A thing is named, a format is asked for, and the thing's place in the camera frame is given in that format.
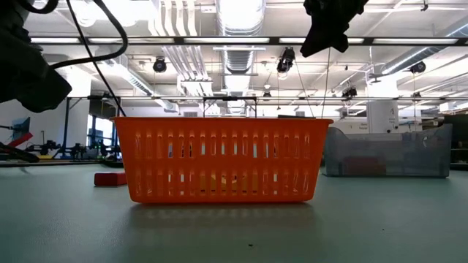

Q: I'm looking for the red slanted bar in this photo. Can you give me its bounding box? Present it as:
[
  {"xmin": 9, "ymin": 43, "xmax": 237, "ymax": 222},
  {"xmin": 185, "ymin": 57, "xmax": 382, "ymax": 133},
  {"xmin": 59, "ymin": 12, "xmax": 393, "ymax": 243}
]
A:
[{"xmin": 7, "ymin": 131, "xmax": 34, "ymax": 149}]

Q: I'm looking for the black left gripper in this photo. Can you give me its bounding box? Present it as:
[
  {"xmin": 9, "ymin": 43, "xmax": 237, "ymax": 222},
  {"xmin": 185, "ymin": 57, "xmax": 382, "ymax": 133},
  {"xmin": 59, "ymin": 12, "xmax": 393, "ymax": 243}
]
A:
[{"xmin": 0, "ymin": 31, "xmax": 73, "ymax": 113}]

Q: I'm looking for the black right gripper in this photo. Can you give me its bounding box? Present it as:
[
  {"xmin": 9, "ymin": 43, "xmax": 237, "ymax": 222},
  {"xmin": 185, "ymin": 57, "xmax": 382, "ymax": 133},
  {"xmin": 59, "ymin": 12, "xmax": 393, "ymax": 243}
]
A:
[{"xmin": 299, "ymin": 0, "xmax": 370, "ymax": 58}]

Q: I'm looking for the black table frame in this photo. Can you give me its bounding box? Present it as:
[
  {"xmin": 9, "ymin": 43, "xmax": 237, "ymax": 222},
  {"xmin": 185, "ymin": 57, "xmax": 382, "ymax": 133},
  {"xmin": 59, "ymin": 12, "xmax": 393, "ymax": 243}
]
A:
[{"xmin": 0, "ymin": 159, "xmax": 124, "ymax": 169}]

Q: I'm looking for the silver ventilation duct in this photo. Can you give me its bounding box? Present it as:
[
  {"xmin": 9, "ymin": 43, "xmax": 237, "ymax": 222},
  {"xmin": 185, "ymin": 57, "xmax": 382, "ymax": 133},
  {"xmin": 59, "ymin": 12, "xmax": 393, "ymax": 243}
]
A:
[{"xmin": 215, "ymin": 0, "xmax": 267, "ymax": 115}]

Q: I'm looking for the blue metal post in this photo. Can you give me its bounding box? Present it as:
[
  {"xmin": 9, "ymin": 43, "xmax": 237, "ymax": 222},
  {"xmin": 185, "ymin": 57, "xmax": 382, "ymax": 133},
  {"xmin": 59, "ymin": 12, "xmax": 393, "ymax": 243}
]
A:
[{"xmin": 62, "ymin": 97, "xmax": 71, "ymax": 159}]

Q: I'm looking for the thin black cable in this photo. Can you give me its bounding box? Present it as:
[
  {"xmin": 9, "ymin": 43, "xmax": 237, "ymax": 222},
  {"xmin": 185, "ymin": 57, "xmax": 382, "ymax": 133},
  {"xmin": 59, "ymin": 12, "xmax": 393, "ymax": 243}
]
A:
[{"xmin": 64, "ymin": 0, "xmax": 127, "ymax": 118}]

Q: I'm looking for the white pillar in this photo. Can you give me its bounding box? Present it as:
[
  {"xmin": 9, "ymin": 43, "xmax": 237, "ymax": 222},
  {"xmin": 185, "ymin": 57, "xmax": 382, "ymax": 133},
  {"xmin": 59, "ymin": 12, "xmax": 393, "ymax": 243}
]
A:
[{"xmin": 366, "ymin": 78, "xmax": 400, "ymax": 134}]

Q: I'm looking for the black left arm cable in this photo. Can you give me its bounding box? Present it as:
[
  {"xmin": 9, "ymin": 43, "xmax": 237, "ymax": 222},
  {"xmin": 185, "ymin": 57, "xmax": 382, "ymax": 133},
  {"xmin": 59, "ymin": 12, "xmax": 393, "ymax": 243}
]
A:
[{"xmin": 18, "ymin": 0, "xmax": 129, "ymax": 70}]

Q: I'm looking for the black horizontal rail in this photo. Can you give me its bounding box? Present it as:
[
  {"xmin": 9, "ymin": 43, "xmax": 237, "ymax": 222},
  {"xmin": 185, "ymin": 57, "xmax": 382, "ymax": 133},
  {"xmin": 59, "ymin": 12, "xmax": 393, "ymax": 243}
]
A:
[{"xmin": 69, "ymin": 95, "xmax": 468, "ymax": 102}]

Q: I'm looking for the gray translucent plastic bin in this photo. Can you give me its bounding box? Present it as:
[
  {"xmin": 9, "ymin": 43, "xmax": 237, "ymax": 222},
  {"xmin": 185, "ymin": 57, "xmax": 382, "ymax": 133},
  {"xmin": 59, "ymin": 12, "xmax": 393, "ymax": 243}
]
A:
[{"xmin": 323, "ymin": 123, "xmax": 453, "ymax": 179}]

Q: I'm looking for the yellow L-shaped block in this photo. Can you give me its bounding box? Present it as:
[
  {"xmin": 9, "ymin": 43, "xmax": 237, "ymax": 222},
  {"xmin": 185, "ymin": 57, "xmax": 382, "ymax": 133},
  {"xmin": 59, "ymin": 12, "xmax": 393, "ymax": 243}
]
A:
[{"xmin": 199, "ymin": 172, "xmax": 253, "ymax": 194}]

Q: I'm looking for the orange plastic basket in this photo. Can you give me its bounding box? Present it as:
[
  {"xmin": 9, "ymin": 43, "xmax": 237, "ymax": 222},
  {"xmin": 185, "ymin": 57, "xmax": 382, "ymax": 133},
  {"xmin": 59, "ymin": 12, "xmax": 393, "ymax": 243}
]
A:
[{"xmin": 110, "ymin": 116, "xmax": 334, "ymax": 204}]

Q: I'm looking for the long red block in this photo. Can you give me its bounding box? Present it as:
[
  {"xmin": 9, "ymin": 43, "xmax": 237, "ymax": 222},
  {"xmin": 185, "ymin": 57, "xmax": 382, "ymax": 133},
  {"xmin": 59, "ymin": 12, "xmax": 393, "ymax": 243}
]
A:
[{"xmin": 94, "ymin": 172, "xmax": 128, "ymax": 188}]

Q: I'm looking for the green table mat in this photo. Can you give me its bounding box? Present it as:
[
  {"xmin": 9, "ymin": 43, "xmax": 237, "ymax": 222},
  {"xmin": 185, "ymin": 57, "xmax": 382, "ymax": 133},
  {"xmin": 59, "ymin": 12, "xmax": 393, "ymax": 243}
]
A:
[{"xmin": 0, "ymin": 162, "xmax": 468, "ymax": 263}]

